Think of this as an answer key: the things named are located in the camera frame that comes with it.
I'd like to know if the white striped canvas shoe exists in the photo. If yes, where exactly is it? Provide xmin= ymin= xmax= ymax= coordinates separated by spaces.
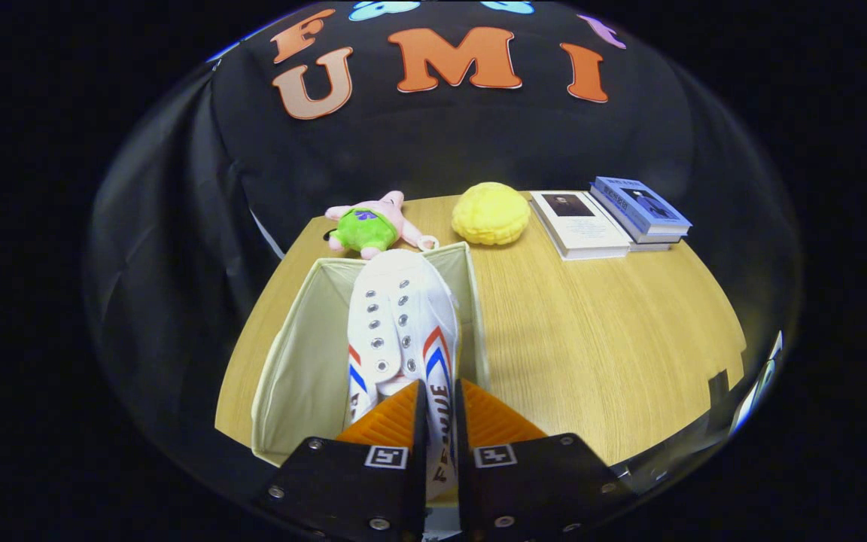
xmin=345 ymin=248 xmax=463 ymax=539

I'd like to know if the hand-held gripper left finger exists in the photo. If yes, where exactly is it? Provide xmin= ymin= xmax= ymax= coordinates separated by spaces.
xmin=253 ymin=379 xmax=429 ymax=542

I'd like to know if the white portrait cover book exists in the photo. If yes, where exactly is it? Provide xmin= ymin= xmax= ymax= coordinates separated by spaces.
xmin=529 ymin=190 xmax=632 ymax=261

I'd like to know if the pink and green plush toy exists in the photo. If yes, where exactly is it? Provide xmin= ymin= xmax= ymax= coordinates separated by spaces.
xmin=325 ymin=190 xmax=440 ymax=260

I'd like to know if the black backdrop cloth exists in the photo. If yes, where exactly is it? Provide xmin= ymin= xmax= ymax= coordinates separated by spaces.
xmin=87 ymin=0 xmax=799 ymax=498

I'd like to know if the yellow plush ball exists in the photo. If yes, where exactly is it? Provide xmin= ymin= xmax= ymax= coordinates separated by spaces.
xmin=452 ymin=181 xmax=532 ymax=246

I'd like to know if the blue cover book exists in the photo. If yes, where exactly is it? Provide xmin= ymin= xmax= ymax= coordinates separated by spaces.
xmin=590 ymin=176 xmax=693 ymax=245

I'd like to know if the cream fabric storage box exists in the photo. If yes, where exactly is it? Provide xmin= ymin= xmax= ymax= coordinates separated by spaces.
xmin=251 ymin=242 xmax=491 ymax=507

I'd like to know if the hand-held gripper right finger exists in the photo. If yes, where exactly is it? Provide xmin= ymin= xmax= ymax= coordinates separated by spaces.
xmin=455 ymin=379 xmax=636 ymax=542

